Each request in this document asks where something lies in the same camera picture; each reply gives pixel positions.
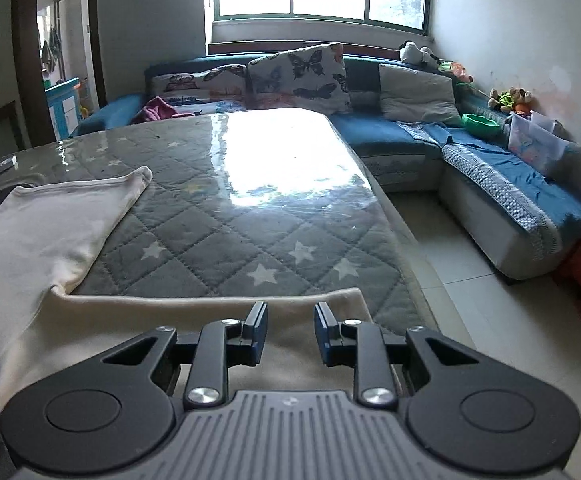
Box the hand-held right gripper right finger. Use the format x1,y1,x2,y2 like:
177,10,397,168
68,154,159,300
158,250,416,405
314,302,481,409

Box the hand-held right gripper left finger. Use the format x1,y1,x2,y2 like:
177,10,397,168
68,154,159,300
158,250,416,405
101,301,269,409

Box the cream pants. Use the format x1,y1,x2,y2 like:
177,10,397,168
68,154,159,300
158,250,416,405
0,166,396,418

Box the hanging clothes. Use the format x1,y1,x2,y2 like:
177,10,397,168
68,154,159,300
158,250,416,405
40,27,62,74

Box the blue corner sofa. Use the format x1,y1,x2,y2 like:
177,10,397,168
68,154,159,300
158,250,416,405
73,52,581,281

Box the flat butterfly print cushion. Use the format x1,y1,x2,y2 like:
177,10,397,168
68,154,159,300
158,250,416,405
170,99,249,117

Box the pink cloth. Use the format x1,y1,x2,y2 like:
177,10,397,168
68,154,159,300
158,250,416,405
131,96,181,124

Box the large butterfly print pillow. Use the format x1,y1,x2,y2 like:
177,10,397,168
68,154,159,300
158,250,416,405
247,42,351,114

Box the grey pillow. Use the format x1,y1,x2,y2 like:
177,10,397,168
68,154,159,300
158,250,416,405
377,63,463,128

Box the long butterfly print pillow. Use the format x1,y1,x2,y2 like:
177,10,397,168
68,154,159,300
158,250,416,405
150,66,249,107

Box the green bowl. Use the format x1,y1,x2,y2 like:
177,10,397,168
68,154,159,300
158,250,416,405
461,112,501,136

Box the clear plastic storage box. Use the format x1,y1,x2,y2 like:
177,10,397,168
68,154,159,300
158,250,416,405
507,110,571,179

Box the orange and green plush toy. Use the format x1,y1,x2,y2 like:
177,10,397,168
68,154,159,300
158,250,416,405
439,60,474,84

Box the panda plush toy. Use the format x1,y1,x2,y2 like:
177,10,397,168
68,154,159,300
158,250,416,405
399,41,441,69

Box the blue cabinet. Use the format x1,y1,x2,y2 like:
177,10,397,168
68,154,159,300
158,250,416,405
45,77,81,141

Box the brown teddy bear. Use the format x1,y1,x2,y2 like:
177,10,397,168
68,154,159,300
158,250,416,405
513,87,534,117

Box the dark wooden door frame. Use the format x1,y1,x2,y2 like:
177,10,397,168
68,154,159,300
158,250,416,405
13,0,108,147

